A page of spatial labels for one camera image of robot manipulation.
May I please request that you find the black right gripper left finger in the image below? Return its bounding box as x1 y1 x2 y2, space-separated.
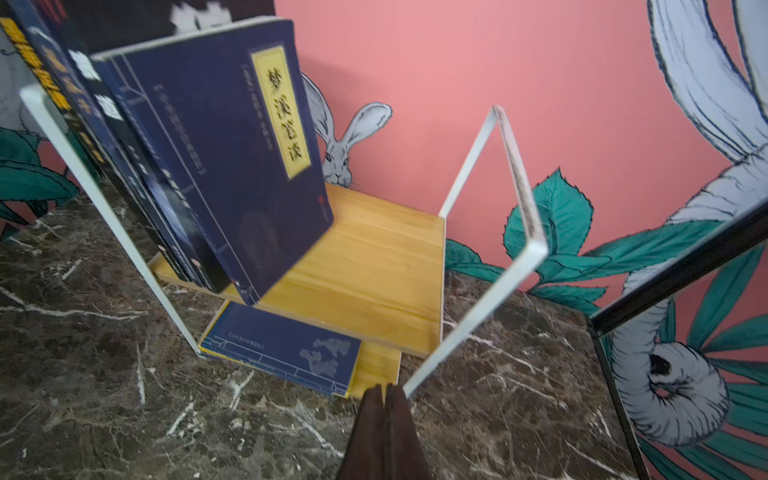
336 385 384 480

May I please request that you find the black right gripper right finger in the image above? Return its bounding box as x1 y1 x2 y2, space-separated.
383 384 432 479

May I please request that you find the yellow book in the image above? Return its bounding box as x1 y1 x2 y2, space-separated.
200 299 364 399

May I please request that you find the dark blue book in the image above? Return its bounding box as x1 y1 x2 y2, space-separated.
91 16 334 305
199 301 361 397

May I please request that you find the black book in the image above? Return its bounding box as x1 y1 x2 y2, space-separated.
35 0 277 295
1 2 152 240

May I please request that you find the dark book with portrait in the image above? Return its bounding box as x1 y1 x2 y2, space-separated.
7 1 202 286

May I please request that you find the black book standing on shelf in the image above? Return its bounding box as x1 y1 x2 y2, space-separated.
1 2 152 240

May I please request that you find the wooden shelf with white frame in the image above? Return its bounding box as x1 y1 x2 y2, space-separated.
19 83 550 400

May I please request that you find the black right frame post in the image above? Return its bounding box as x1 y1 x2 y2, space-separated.
592 203 767 479

